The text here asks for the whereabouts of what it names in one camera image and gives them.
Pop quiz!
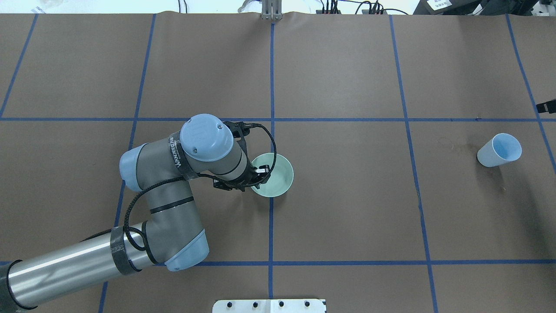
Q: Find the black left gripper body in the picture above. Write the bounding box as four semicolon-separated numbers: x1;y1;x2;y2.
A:
237;151;261;190

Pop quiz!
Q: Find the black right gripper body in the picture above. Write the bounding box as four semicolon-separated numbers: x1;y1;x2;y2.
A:
536;99;556;114

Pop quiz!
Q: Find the mint green bowl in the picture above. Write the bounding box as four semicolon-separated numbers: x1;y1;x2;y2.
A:
252;154;294;198

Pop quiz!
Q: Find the light blue plastic cup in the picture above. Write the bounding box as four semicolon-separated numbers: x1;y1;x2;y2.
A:
477;133;523;168

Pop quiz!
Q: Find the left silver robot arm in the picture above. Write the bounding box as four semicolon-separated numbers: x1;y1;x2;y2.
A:
1;114;275;313

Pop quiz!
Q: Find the brown paper table cover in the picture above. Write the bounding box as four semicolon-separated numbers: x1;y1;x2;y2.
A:
1;12;555;313

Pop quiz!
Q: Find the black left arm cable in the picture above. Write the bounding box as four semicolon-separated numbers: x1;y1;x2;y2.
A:
123;123;277;252

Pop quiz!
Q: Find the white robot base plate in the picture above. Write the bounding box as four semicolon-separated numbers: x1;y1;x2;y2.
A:
212;299;327;313

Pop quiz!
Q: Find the aluminium frame post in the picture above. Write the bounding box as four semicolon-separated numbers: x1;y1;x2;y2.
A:
260;0;283;21

